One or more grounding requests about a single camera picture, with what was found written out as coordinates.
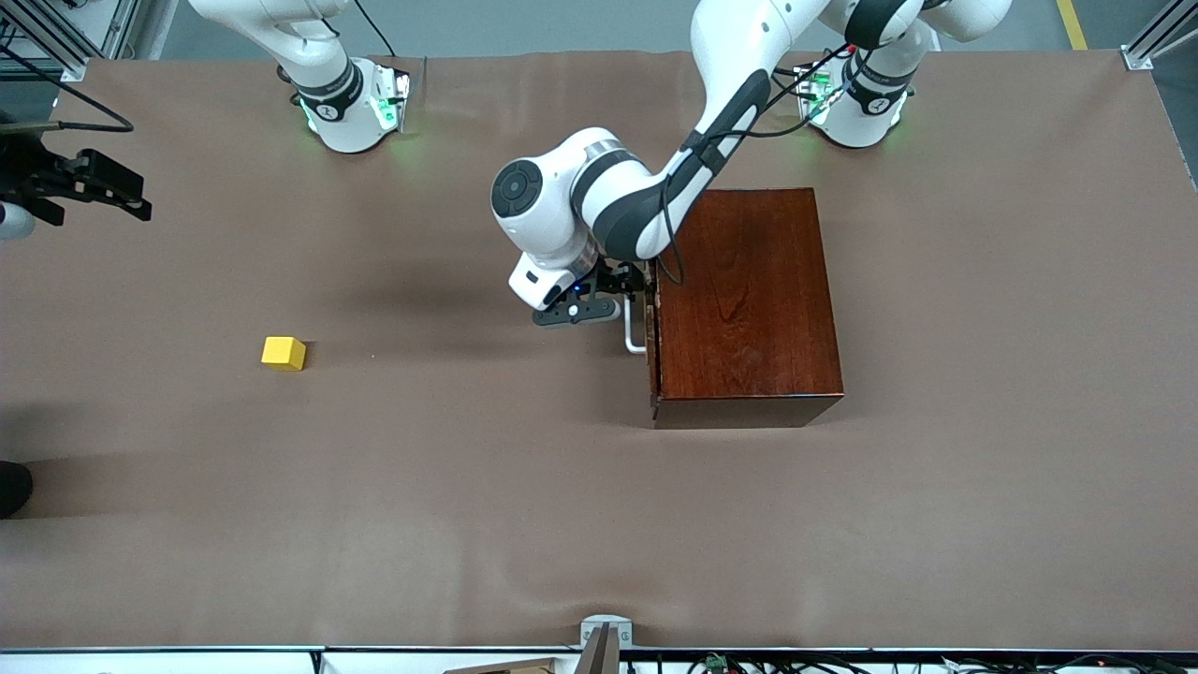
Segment wooden drawer with white handle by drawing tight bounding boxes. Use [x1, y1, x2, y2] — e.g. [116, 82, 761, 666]
[623, 267, 664, 422]

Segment yellow block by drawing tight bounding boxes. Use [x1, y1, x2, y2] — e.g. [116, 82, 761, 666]
[261, 336, 307, 372]

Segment dark red wooden cabinet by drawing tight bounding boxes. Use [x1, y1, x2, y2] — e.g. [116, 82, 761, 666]
[655, 187, 845, 430]

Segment brown table cover sheet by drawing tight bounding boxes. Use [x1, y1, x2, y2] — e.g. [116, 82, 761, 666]
[0, 49, 1198, 652]

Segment black rounded object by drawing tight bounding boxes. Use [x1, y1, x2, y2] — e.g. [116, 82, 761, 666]
[0, 461, 35, 519]

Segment yellow floor tape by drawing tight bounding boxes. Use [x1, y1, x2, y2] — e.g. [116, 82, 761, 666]
[1056, 0, 1091, 52]

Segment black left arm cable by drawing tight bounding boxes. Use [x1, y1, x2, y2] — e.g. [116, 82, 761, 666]
[655, 42, 876, 286]

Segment black left arm base cables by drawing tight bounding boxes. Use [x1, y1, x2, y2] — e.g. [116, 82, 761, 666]
[772, 47, 848, 123]

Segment black right arm base cable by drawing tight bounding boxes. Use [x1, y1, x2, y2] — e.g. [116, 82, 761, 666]
[351, 0, 399, 59]

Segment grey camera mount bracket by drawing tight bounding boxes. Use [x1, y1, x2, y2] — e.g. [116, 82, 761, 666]
[578, 613, 634, 674]

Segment aluminium frame profile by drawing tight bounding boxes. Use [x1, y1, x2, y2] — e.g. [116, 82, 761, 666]
[1123, 0, 1198, 72]

